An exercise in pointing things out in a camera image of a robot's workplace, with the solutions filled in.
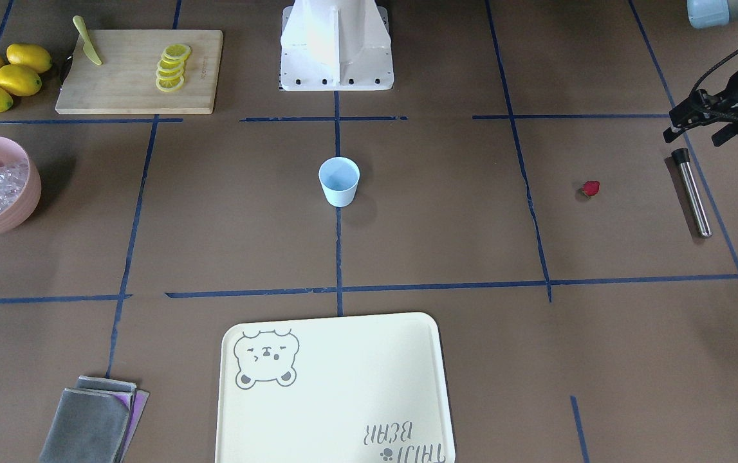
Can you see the steel muddler with black tip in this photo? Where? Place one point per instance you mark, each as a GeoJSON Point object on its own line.
{"type": "Point", "coordinates": [681, 159]}

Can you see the red strawberry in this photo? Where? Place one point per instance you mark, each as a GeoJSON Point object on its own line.
{"type": "Point", "coordinates": [590, 188]}

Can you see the light blue paper cup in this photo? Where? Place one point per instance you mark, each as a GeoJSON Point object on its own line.
{"type": "Point", "coordinates": [339, 178]}

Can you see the yellow-green plastic knife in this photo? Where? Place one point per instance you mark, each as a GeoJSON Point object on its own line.
{"type": "Point", "coordinates": [88, 47]}

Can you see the wooden cutting board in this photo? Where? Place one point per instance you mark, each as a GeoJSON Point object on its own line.
{"type": "Point", "coordinates": [125, 81]}

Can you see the lemon slice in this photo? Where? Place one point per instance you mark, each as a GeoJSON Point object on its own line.
{"type": "Point", "coordinates": [170, 64]}
{"type": "Point", "coordinates": [166, 76]}
{"type": "Point", "coordinates": [170, 70]}
{"type": "Point", "coordinates": [177, 52]}
{"type": "Point", "coordinates": [170, 85]}

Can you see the grey folded cloth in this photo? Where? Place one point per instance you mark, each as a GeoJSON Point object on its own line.
{"type": "Point", "coordinates": [91, 423]}

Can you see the cream bear serving tray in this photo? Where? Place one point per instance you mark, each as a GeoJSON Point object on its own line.
{"type": "Point", "coordinates": [342, 389]}

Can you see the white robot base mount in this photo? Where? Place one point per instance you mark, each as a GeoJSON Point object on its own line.
{"type": "Point", "coordinates": [336, 46]}

